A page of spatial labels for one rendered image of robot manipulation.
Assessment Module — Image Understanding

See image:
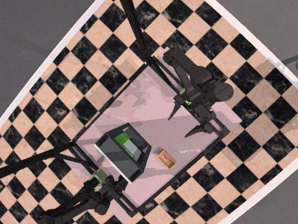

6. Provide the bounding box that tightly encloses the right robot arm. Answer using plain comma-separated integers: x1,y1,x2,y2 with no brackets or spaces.
37,175,116,224

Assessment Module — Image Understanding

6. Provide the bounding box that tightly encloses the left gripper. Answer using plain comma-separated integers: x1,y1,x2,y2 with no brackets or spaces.
168,94,214,138

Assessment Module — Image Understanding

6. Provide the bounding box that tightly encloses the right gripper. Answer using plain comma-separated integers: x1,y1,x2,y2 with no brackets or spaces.
108,175,128,200

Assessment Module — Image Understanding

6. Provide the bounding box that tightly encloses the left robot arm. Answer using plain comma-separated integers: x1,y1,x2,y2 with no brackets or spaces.
163,46,234,121

